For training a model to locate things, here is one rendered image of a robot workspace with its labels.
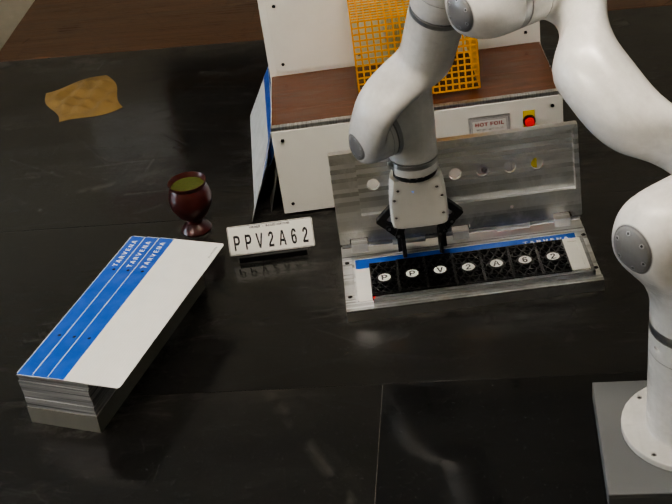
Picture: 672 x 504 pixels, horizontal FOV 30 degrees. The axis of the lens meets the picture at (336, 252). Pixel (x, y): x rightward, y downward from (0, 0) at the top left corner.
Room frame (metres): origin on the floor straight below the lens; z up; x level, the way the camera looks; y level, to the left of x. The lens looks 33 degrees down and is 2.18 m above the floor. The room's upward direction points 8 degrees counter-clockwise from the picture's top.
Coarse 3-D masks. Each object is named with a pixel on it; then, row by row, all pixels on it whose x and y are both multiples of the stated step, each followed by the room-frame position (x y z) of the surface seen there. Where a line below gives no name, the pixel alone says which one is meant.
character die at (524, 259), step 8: (512, 248) 1.83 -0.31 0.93; (520, 248) 1.83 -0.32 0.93; (528, 248) 1.82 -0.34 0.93; (512, 256) 1.81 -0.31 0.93; (520, 256) 1.80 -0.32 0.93; (528, 256) 1.79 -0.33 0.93; (536, 256) 1.79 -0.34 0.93; (512, 264) 1.78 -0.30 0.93; (520, 264) 1.77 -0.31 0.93; (528, 264) 1.77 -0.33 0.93; (536, 264) 1.77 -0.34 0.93; (520, 272) 1.75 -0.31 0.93; (528, 272) 1.75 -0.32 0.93; (536, 272) 1.74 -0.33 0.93
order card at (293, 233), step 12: (228, 228) 1.99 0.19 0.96; (240, 228) 1.99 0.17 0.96; (252, 228) 1.98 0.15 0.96; (264, 228) 1.98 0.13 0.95; (276, 228) 1.98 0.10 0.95; (288, 228) 1.98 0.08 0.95; (300, 228) 1.98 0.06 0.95; (312, 228) 1.97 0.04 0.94; (228, 240) 1.98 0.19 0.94; (240, 240) 1.98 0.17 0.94; (252, 240) 1.97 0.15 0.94; (264, 240) 1.97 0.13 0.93; (276, 240) 1.97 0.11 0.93; (288, 240) 1.97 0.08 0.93; (300, 240) 1.97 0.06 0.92; (312, 240) 1.96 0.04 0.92; (240, 252) 1.97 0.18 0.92; (252, 252) 1.97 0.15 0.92
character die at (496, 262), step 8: (488, 248) 1.84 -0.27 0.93; (496, 248) 1.83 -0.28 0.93; (504, 248) 1.83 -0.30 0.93; (480, 256) 1.82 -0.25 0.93; (488, 256) 1.82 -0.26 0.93; (496, 256) 1.81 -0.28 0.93; (504, 256) 1.81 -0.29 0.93; (488, 264) 1.79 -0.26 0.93; (496, 264) 1.78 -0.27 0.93; (504, 264) 1.78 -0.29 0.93; (488, 272) 1.77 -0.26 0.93; (496, 272) 1.76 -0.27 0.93; (504, 272) 1.76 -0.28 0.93; (512, 272) 1.75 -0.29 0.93; (488, 280) 1.74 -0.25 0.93; (496, 280) 1.74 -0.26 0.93
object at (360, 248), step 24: (576, 216) 1.89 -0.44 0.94; (360, 240) 1.92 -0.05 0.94; (384, 240) 1.91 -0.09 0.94; (432, 240) 1.91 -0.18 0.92; (456, 240) 1.90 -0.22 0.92; (480, 240) 1.88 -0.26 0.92; (504, 240) 1.87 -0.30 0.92; (504, 288) 1.72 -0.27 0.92; (528, 288) 1.71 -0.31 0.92; (552, 288) 1.71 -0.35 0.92; (576, 288) 1.71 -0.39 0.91; (600, 288) 1.71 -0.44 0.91; (360, 312) 1.72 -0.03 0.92; (384, 312) 1.72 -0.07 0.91; (408, 312) 1.72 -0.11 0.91
